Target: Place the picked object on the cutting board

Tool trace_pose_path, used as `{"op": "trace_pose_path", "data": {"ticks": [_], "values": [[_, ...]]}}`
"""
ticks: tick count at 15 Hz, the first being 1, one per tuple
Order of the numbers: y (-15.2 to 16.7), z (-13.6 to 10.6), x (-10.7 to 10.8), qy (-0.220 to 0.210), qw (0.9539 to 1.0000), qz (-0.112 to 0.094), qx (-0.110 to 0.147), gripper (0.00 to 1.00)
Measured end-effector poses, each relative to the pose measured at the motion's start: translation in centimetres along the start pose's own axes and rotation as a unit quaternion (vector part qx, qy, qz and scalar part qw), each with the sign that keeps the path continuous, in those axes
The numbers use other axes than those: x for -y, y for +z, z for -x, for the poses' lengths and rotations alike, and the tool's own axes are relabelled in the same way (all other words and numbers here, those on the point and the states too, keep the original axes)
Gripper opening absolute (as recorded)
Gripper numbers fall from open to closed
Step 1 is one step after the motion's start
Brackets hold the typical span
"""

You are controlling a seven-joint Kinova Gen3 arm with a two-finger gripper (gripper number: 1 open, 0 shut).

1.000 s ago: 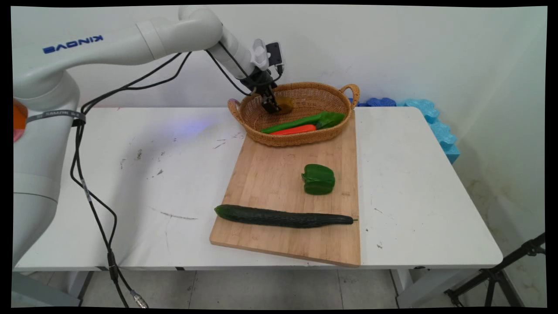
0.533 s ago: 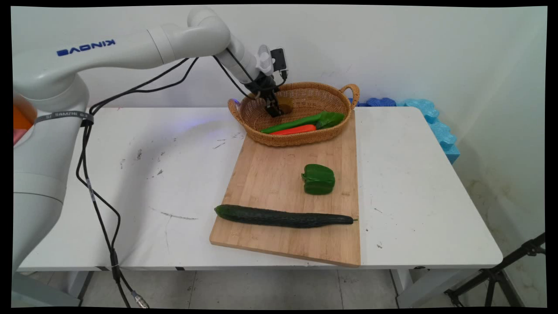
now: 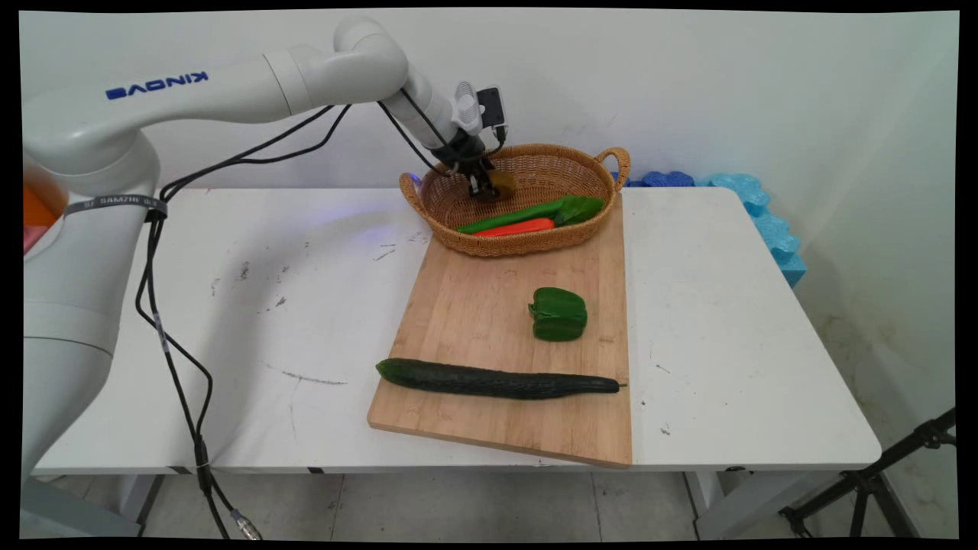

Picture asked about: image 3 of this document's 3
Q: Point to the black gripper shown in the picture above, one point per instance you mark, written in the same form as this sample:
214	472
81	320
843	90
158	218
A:
466	151

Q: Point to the brown kiwi fruit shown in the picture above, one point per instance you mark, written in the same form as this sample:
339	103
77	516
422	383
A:
503	186

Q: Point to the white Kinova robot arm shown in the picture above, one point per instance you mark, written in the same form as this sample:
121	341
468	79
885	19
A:
114	153

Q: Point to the orange carrot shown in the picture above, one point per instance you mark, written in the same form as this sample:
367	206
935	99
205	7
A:
516	227

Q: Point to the green bell pepper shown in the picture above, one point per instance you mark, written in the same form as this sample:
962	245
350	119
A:
559	315

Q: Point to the wooden cutting board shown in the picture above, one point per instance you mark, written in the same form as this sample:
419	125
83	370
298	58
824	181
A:
519	336

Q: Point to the dark blue foam piece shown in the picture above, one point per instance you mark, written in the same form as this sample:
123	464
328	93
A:
663	179

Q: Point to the long dark green cucumber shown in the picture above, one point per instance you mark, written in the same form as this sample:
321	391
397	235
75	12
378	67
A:
497	379

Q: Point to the light blue foam block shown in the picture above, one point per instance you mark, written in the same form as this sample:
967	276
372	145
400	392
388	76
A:
768	225

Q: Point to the white table leg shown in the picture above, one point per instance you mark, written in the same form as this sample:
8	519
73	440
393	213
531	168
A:
145	496
733	500

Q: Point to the orange object behind robot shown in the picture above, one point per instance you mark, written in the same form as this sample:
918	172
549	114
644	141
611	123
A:
38	206

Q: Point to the black tripod stand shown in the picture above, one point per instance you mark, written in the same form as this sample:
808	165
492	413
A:
871	481

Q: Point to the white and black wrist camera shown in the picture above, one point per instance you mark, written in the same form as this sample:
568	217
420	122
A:
481	107

